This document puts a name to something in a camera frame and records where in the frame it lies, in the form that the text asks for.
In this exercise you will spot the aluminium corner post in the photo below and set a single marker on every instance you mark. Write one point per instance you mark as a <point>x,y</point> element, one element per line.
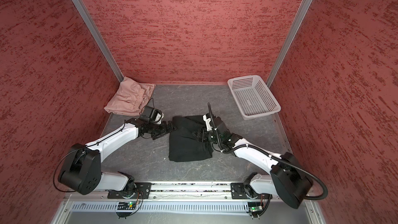
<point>297,21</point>
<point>85,15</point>

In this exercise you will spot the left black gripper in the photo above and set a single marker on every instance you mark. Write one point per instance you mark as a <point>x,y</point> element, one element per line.
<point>164,130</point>

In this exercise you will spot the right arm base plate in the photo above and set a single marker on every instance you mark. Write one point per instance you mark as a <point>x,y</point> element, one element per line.
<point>245,191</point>

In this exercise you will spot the left aluminium corner post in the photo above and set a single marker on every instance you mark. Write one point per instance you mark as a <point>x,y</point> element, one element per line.
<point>85,15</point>

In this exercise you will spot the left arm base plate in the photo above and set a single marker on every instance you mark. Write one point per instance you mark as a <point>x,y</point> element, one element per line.
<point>143,189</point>

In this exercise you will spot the black shorts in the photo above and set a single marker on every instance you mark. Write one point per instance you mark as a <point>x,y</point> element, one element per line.
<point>184,143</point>

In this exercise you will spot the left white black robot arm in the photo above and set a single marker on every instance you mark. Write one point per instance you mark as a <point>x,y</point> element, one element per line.
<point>81,168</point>

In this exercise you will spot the pink shorts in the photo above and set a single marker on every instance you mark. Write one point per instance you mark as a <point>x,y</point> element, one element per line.
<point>130,98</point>

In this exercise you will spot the white plastic basket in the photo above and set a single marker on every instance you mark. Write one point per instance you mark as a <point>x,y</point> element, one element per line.
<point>253,97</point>

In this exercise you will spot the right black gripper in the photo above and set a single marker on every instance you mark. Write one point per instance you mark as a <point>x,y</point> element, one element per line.
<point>202,134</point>

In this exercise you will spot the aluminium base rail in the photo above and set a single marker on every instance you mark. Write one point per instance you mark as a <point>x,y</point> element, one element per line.
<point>180,191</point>

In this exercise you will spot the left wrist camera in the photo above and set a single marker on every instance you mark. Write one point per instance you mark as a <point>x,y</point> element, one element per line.
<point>151,115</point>

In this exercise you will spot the left green circuit board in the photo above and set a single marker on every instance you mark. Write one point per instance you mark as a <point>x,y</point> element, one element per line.
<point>126,206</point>

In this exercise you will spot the green circuit board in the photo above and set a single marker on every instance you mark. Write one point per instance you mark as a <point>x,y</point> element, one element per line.
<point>255,208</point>
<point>126,206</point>

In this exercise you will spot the white slotted cable duct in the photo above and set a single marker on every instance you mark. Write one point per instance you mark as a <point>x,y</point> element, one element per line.
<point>165,207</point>

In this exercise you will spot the right aluminium corner post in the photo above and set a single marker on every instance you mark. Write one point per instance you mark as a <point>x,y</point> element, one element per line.
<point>297,21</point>

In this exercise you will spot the right green circuit board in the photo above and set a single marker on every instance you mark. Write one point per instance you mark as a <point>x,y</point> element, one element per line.
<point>255,208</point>

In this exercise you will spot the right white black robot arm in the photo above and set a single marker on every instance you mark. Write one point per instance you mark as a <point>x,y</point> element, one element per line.
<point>287,181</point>

